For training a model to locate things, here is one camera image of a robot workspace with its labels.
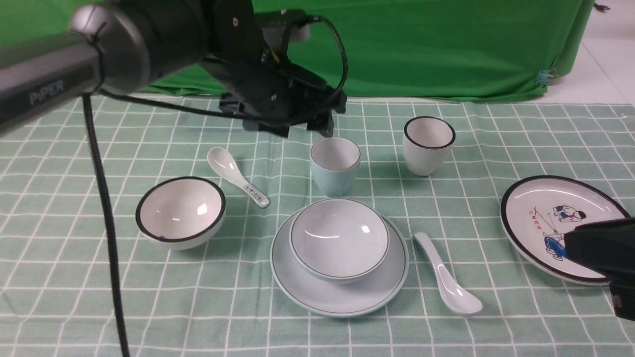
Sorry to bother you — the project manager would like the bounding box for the pale blue plate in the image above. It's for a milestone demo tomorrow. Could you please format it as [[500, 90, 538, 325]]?
[[270, 209, 410, 318]]

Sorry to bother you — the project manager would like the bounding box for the white cup black rim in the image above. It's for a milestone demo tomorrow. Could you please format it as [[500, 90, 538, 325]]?
[[403, 116, 456, 177]]

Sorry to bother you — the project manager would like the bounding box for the white spoon patterned handle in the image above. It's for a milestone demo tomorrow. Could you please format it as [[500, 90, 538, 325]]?
[[207, 147, 270, 208]]

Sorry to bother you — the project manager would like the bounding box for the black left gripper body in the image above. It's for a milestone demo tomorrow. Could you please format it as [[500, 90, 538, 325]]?
[[200, 0, 348, 122]]

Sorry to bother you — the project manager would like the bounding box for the black cable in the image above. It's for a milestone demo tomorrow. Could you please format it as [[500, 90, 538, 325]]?
[[82, 15, 349, 357]]

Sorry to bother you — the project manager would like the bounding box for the pale blue cup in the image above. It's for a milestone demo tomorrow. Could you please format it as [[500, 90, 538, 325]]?
[[310, 136, 361, 197]]

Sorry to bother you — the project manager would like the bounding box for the green checkered tablecloth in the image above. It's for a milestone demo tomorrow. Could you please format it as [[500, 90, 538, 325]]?
[[0, 96, 635, 357]]

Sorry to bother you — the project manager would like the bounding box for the white bowl black rim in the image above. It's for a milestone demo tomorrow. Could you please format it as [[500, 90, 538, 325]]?
[[134, 177, 227, 250]]

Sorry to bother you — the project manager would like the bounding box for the pale blue shallow bowl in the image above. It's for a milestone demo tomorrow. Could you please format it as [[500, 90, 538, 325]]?
[[288, 197, 390, 283]]

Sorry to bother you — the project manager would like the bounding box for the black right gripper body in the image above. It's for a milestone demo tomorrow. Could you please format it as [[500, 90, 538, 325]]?
[[564, 217, 635, 321]]

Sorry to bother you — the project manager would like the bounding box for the plain white spoon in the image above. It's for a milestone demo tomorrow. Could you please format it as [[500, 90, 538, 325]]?
[[414, 232, 483, 316]]

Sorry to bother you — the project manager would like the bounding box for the white plate cartoon print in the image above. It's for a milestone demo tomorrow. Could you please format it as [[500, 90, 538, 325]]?
[[500, 176, 629, 286]]

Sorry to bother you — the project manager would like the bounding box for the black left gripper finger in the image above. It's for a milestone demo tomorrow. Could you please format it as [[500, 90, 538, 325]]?
[[242, 118, 291, 138], [307, 111, 335, 138]]

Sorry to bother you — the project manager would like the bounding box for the blue binder clip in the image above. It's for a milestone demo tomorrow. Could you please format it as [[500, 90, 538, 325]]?
[[535, 70, 550, 88]]

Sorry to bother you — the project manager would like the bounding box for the green backdrop cloth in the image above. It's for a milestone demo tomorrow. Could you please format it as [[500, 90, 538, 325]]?
[[0, 0, 594, 102]]

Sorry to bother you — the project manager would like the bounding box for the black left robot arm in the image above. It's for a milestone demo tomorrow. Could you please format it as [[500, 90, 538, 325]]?
[[0, 0, 348, 137]]

